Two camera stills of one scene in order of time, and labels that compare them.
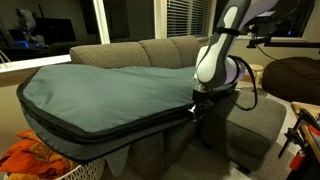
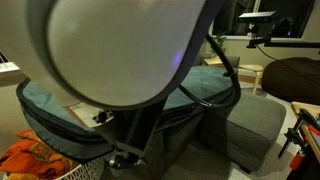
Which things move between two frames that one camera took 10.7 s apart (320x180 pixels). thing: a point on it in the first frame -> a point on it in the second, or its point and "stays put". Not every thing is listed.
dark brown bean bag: [295, 78] stays put
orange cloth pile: [27, 159] stays put
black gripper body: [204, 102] -> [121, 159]
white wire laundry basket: [92, 170] stays put
